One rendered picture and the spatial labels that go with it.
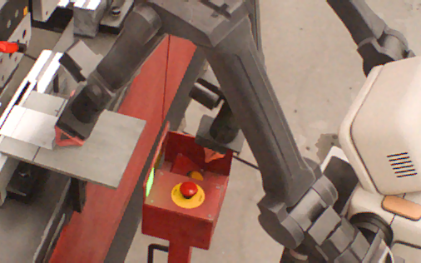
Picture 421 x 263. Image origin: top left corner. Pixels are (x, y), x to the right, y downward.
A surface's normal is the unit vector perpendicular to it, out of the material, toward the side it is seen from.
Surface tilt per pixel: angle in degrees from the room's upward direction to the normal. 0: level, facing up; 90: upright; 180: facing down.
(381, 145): 90
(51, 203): 0
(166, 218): 90
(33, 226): 0
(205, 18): 15
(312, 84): 0
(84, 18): 90
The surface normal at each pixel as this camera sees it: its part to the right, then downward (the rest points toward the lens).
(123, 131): 0.09, -0.67
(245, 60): 0.66, 0.29
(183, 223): -0.23, 0.70
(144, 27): -0.65, 0.67
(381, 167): -0.49, 0.61
